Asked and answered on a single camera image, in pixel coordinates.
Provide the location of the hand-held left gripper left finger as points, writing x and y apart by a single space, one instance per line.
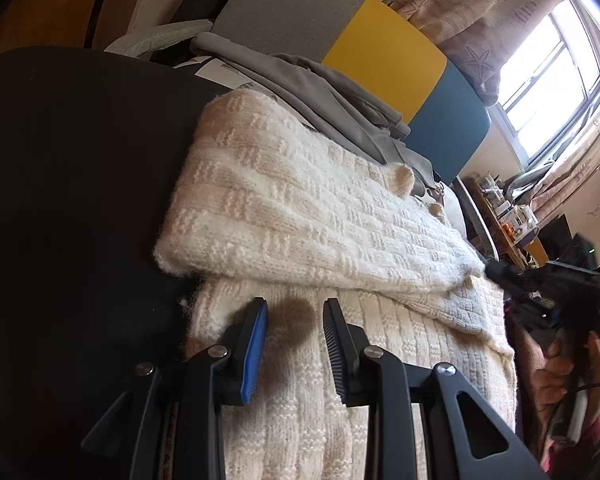
254 355

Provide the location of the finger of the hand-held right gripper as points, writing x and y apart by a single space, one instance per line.
505 275

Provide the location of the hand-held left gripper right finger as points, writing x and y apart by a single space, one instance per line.
331 345

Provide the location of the cream knit sweater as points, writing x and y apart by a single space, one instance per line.
305 210

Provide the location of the person's right hand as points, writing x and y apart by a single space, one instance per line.
552 380

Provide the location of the wooden desk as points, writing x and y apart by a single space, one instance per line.
532 252

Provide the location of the black monitor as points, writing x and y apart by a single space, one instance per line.
555 235

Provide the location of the group of bottles and jars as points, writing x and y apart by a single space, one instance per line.
510 215

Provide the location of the pink-tan knit garment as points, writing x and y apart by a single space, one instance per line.
525 360

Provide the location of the grey hanging cloth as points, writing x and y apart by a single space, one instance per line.
527 180

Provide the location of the beige patterned curtain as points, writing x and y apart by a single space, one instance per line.
575 170

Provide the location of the window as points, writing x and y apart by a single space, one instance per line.
555 75

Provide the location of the grey garment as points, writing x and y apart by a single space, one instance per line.
320 90

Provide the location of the starfish patterned curtain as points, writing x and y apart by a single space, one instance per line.
480 20

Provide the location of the grey yellow blue chair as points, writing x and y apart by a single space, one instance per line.
380 45

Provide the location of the printed paper sheet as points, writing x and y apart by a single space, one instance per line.
215 70

